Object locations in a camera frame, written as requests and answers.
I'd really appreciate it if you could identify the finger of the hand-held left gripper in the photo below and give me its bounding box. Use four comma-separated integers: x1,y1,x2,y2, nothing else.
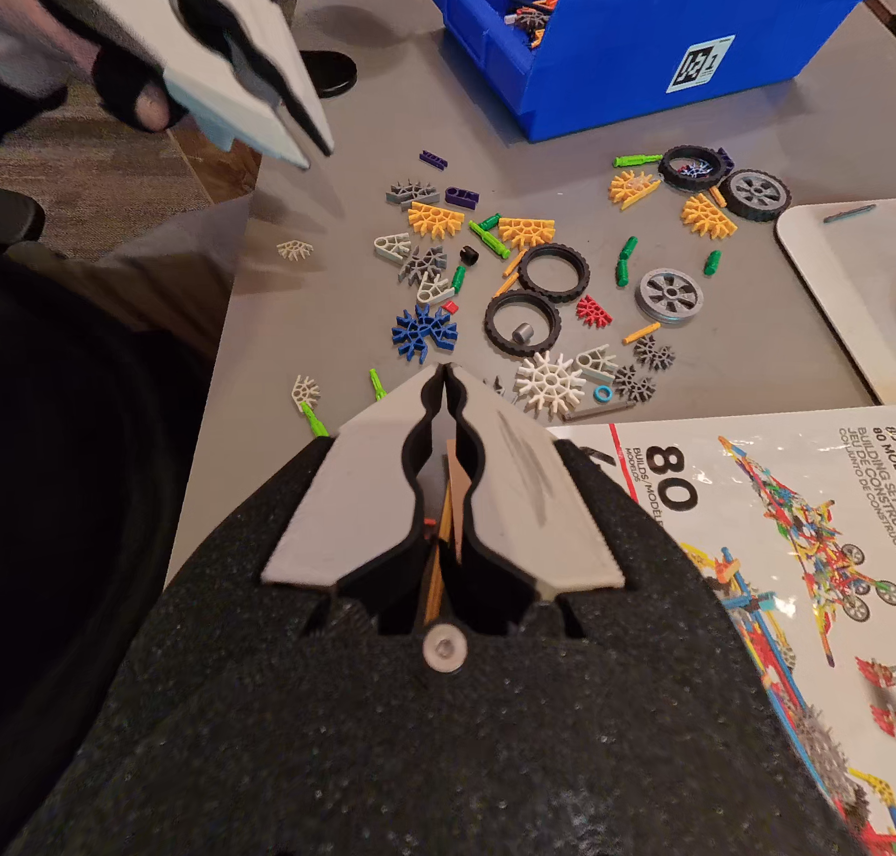
171,0,335,158
73,0,311,171

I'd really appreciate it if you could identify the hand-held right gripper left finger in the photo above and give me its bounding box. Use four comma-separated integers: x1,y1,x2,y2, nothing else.
261,362,447,598

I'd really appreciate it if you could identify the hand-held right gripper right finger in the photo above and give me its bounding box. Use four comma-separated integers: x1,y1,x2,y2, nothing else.
446,362,625,601

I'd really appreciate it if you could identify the pile of construction pieces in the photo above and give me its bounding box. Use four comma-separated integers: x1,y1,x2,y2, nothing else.
503,0,562,50

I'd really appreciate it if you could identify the blue plastic storage bin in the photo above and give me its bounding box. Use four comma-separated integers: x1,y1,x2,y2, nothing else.
420,0,896,144

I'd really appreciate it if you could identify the person's left hand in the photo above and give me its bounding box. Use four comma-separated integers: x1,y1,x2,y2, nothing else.
0,0,176,134

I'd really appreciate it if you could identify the black round disc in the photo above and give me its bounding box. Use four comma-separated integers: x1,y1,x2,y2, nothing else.
300,49,358,98

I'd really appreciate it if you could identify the long orange rod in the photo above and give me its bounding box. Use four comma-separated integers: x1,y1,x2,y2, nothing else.
423,453,456,626

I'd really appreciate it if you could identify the clear long rod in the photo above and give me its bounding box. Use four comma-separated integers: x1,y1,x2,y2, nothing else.
560,401,638,423

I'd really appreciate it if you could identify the small dark grey snowflake connector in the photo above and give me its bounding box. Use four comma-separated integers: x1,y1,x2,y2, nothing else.
612,365,658,404
633,334,676,372

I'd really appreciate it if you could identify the blue snowflake connector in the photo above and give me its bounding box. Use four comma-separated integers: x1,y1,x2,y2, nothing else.
391,303,459,365

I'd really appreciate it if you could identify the black rubber tire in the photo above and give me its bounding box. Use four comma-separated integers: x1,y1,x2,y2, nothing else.
517,242,591,304
483,289,562,358

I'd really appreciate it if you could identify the red white toy packaging bag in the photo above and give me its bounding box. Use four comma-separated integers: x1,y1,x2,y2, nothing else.
447,404,896,856

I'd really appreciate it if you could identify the yellow fan connector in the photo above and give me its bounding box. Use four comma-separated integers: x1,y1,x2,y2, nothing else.
497,217,557,249
407,201,466,239
608,170,662,211
680,193,739,241

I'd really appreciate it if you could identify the grey wheel hub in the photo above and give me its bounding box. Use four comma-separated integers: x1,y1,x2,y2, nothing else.
635,267,704,326

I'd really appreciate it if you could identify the person's dark clothing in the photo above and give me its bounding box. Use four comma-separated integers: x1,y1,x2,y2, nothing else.
0,257,211,850

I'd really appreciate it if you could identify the black tire with inner connectors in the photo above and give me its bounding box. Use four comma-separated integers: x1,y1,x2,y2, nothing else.
658,144,729,194

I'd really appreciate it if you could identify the white document stand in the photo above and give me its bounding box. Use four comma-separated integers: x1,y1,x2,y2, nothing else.
776,198,896,405

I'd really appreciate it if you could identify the grey wheel with black tire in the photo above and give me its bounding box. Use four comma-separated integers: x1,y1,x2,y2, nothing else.
721,168,793,223

